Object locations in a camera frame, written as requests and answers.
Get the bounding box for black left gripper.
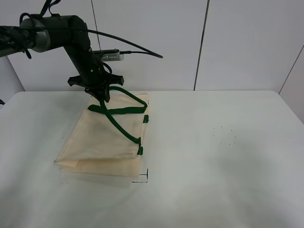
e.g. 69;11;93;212
67;66;124;103

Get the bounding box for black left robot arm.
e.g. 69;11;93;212
0;14;124;102

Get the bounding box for white linen bag green handles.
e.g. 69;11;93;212
54;91;149;177

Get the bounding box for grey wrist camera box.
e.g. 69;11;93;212
93;49;124;62

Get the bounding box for black cable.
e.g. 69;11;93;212
20;13;164;59

